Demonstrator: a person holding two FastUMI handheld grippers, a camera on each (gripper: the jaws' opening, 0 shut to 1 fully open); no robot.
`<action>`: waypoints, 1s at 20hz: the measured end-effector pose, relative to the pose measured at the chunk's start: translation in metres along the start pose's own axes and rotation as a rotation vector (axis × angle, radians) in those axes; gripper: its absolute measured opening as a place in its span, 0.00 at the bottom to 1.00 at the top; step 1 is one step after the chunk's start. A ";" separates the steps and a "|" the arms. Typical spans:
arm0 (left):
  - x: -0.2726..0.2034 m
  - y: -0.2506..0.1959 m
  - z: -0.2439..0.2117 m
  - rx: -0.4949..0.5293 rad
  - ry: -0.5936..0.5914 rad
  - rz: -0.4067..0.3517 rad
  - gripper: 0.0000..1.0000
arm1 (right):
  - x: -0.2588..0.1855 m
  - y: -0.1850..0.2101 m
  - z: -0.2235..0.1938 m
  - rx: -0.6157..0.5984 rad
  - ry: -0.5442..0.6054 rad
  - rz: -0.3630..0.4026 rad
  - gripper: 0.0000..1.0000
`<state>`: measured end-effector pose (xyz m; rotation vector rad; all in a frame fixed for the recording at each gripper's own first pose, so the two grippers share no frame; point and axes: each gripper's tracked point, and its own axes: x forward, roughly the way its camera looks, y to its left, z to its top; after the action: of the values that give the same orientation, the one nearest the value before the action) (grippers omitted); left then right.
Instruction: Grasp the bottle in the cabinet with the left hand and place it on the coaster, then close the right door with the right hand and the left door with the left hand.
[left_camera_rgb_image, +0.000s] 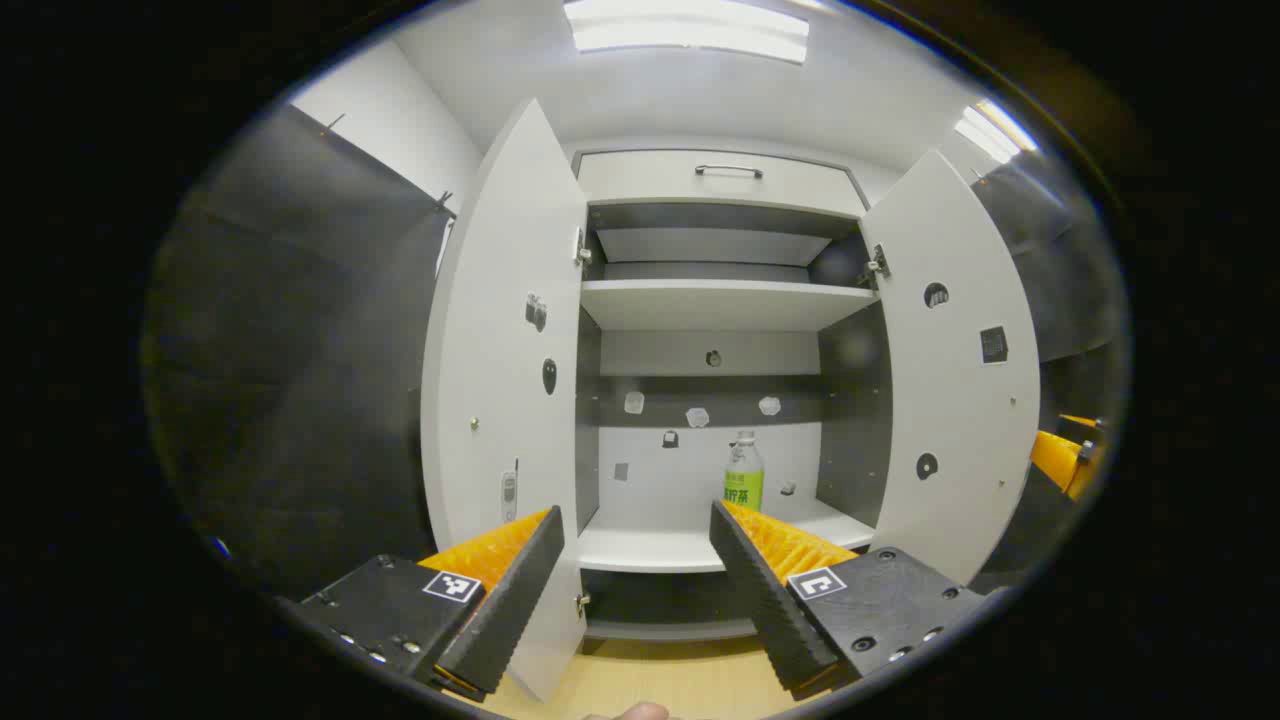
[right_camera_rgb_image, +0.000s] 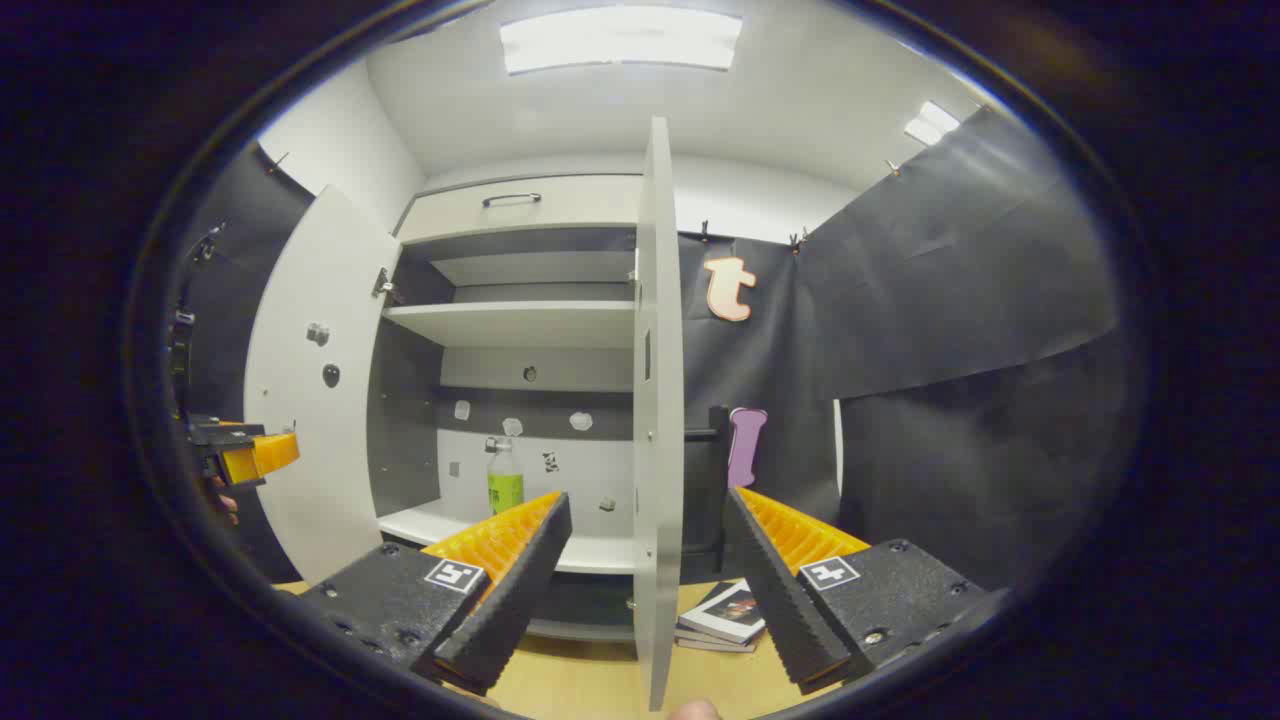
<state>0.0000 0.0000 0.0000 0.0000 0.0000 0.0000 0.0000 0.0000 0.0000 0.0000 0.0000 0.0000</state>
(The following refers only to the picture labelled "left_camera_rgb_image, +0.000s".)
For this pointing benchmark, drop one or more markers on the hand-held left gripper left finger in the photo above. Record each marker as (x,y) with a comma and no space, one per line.
(510,600)

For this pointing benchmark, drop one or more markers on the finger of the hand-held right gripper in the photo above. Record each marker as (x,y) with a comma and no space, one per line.
(1055,458)
(1080,421)

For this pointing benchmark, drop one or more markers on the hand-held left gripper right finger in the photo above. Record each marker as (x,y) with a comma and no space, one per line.
(765,600)

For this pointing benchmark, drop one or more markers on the white cabinet door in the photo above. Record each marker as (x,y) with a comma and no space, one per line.
(500,330)
(950,400)

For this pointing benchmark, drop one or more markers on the green label clear bottle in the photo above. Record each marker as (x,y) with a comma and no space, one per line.
(744,480)

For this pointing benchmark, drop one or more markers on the white and grey cabinet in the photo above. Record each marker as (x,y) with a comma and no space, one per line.
(700,305)

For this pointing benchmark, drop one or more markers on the white cabinet drawer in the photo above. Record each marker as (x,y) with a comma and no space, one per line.
(700,180)

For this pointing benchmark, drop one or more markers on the black backdrop cloth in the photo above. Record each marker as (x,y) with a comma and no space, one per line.
(300,350)

